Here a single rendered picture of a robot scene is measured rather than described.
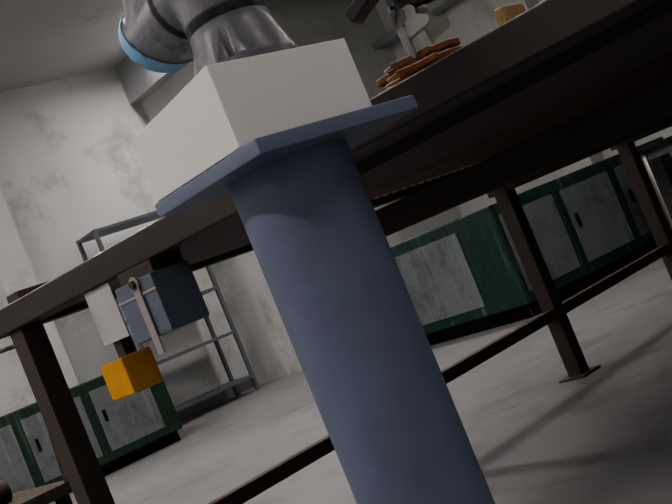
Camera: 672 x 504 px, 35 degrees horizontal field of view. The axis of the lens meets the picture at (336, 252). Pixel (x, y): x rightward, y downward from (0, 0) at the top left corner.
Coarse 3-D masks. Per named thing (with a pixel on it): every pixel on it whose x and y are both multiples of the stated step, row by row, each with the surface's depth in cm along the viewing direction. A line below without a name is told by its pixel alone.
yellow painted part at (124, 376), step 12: (120, 348) 223; (132, 348) 224; (144, 348) 222; (120, 360) 218; (132, 360) 219; (144, 360) 221; (108, 372) 222; (120, 372) 219; (132, 372) 219; (144, 372) 220; (156, 372) 222; (108, 384) 223; (120, 384) 220; (132, 384) 218; (144, 384) 220; (120, 396) 221
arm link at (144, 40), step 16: (128, 0) 151; (144, 0) 147; (128, 16) 152; (144, 16) 147; (128, 32) 152; (144, 32) 149; (160, 32) 147; (128, 48) 154; (144, 48) 152; (160, 48) 150; (176, 48) 150; (144, 64) 155; (160, 64) 154; (176, 64) 154
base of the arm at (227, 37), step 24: (240, 0) 137; (264, 0) 142; (192, 24) 138; (216, 24) 137; (240, 24) 136; (264, 24) 137; (192, 48) 140; (216, 48) 136; (240, 48) 135; (264, 48) 135; (288, 48) 137
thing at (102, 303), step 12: (96, 288) 222; (108, 288) 219; (96, 300) 223; (108, 300) 220; (96, 312) 224; (108, 312) 221; (120, 312) 218; (96, 324) 225; (108, 324) 222; (120, 324) 219; (108, 336) 223; (120, 336) 220
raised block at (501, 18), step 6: (504, 6) 156; (510, 6) 157; (516, 6) 158; (522, 6) 159; (498, 12) 156; (504, 12) 155; (510, 12) 156; (516, 12) 157; (522, 12) 158; (498, 18) 156; (504, 18) 155; (510, 18) 156
